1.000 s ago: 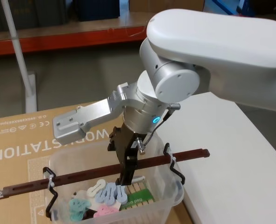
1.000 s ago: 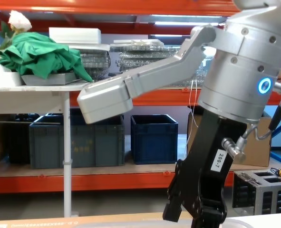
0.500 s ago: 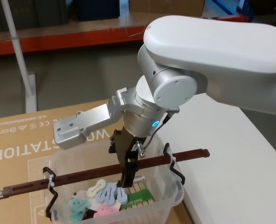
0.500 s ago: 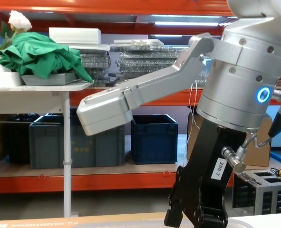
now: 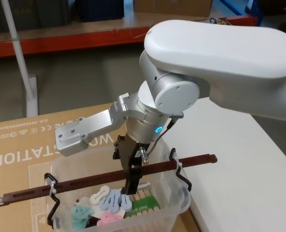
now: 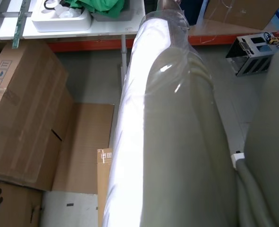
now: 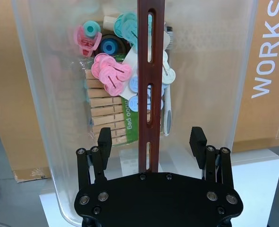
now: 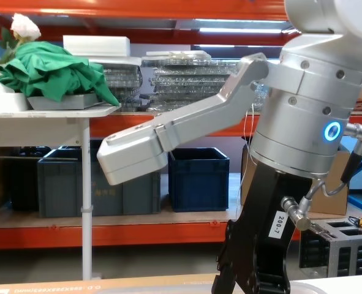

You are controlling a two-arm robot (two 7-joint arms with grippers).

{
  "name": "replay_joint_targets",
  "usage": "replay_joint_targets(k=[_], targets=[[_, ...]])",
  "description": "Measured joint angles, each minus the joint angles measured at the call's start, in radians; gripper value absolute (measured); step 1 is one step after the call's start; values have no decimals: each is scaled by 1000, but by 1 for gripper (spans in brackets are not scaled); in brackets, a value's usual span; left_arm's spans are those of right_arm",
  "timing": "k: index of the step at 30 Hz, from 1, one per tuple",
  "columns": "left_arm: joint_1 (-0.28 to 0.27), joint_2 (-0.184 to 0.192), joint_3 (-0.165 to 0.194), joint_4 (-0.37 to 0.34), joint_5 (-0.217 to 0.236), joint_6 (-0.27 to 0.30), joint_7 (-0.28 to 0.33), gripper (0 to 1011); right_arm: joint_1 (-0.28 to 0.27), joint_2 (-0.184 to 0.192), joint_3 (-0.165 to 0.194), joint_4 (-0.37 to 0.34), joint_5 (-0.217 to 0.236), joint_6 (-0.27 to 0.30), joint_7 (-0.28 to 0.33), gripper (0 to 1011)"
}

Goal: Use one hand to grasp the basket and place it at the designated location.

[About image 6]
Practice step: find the small white plastic block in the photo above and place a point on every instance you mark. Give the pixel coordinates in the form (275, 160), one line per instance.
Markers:
(238, 158)

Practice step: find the open metal chassis frame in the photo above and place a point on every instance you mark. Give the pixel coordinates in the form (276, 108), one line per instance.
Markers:
(247, 66)

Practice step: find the yellow and black tool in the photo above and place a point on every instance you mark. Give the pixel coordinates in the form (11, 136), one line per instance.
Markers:
(274, 40)

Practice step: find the green cloth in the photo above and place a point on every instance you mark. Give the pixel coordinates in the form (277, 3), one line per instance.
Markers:
(111, 7)

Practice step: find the white fabric roll in plastic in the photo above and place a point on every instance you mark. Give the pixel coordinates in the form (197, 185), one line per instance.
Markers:
(165, 142)

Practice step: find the cardboard box with black print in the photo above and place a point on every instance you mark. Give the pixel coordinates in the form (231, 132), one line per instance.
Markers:
(11, 208)

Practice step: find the large brown cardboard box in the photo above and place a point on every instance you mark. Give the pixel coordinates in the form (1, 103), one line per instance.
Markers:
(23, 118)

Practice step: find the narrow cardboard box with label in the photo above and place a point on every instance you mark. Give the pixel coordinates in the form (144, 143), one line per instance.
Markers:
(103, 189)

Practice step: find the white flat board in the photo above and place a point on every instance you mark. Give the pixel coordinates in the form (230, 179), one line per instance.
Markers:
(68, 212)

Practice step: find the white table with leg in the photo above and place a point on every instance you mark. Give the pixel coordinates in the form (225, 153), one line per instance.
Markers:
(59, 34)

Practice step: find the brown cardboard box on shelf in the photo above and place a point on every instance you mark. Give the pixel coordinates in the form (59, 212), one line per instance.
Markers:
(243, 11)

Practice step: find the long green metal strip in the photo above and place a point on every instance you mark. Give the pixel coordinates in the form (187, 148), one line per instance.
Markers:
(17, 33)

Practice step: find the white moulded tray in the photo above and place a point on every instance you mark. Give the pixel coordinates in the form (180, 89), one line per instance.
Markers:
(59, 24)

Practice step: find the flat brown cardboard sheet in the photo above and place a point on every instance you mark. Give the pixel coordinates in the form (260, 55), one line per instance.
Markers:
(87, 146)

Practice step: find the dark blue object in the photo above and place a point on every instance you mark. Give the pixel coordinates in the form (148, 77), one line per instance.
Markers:
(196, 11)

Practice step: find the orange shelf beam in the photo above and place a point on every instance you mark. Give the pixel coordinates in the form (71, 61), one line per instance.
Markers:
(212, 42)

